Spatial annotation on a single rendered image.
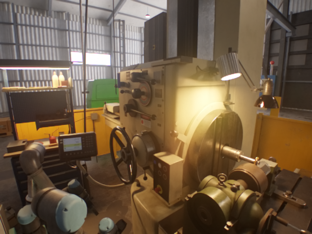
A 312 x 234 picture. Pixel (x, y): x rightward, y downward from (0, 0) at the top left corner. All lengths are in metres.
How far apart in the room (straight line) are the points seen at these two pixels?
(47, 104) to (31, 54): 11.41
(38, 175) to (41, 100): 1.73
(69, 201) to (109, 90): 4.46
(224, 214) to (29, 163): 1.07
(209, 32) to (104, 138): 3.03
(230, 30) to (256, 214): 1.25
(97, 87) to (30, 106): 2.44
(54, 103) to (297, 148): 3.79
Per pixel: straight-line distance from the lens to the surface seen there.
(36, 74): 13.93
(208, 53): 1.57
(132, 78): 1.14
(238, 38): 1.45
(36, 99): 2.81
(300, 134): 3.12
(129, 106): 1.23
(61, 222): 0.67
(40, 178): 1.23
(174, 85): 0.89
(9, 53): 14.18
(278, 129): 3.18
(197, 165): 1.00
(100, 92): 4.89
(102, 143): 3.82
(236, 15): 1.51
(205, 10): 1.70
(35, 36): 14.31
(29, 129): 3.54
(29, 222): 1.40
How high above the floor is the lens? 1.75
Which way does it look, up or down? 12 degrees down
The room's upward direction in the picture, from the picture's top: straight up
